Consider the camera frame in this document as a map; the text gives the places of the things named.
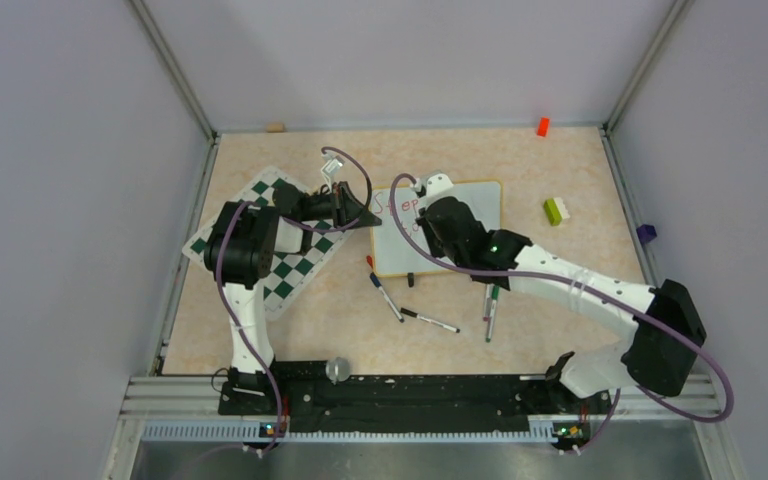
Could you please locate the purple whiteboard marker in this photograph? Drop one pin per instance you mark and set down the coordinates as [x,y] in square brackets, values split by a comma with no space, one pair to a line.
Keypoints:
[487,303]

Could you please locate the green whiteboard marker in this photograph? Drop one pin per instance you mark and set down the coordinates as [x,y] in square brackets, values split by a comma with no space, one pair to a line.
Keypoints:
[491,312]

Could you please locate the silver round knob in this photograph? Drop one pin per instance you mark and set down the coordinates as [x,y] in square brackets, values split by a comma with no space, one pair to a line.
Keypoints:
[338,370]

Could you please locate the green white toy brick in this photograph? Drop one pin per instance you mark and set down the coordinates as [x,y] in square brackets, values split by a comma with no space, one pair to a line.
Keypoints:
[556,211]

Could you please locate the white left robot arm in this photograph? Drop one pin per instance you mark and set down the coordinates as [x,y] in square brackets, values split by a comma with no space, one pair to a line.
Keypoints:
[239,254]

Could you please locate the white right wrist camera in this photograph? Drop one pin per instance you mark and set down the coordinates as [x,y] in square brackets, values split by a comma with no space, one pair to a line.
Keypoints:
[433,186]

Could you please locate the orange toy block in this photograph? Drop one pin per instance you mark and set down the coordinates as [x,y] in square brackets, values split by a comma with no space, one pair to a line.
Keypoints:
[543,127]

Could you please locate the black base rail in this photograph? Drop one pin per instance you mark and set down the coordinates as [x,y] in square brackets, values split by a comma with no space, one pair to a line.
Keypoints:
[398,404]

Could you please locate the yellow framed whiteboard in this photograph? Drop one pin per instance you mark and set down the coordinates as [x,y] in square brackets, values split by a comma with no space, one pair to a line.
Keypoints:
[392,255]

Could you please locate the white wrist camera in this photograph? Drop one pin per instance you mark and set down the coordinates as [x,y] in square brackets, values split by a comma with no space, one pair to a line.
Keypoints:
[330,168]
[433,186]

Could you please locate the green white chessboard mat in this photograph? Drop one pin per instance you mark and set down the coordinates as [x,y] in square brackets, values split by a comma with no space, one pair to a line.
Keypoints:
[289,273]

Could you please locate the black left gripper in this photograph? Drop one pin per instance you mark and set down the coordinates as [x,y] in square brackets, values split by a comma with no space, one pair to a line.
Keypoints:
[344,205]

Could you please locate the purple toy block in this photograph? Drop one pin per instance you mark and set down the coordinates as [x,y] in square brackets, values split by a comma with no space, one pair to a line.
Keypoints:
[646,233]

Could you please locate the small wooden cork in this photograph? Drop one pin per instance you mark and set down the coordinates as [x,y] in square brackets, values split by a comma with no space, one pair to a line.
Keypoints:
[275,127]

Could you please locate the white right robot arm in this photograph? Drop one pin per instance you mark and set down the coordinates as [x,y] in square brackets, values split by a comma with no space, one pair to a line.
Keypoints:
[654,324]

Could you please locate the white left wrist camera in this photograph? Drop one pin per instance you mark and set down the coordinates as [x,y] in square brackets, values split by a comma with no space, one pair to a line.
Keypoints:
[330,168]

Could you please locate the black whiteboard marker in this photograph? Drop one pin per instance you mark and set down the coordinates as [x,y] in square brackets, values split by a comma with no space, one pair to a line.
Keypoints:
[429,320]

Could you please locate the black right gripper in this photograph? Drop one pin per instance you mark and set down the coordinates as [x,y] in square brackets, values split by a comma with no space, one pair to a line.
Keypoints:
[428,229]

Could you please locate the blue whiteboard marker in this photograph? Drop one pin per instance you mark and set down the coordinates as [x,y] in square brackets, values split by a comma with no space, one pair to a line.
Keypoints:
[392,306]

